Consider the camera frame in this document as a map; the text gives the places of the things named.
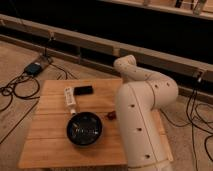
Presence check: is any long wooden floor beam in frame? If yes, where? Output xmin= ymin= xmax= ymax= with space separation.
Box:
xmin=0 ymin=14 xmax=213 ymax=82

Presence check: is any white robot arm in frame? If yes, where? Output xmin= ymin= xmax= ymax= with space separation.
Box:
xmin=114 ymin=55 xmax=178 ymax=171

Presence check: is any black rectangular block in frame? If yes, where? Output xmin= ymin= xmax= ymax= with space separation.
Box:
xmin=74 ymin=86 xmax=93 ymax=95

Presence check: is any brown sausage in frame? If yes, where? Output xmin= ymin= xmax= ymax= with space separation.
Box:
xmin=106 ymin=111 xmax=116 ymax=120

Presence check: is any black bowl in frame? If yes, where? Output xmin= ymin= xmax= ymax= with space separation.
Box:
xmin=66 ymin=112 xmax=103 ymax=146

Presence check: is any wooden table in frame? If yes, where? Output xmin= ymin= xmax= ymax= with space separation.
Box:
xmin=17 ymin=78 xmax=174 ymax=170

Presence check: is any blue power adapter box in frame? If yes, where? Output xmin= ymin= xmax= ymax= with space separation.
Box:
xmin=24 ymin=63 xmax=42 ymax=76

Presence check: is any black cables right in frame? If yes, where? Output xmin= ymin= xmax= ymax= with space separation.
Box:
xmin=161 ymin=74 xmax=213 ymax=164

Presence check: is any white bottle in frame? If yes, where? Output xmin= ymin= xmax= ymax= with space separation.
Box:
xmin=64 ymin=87 xmax=76 ymax=114

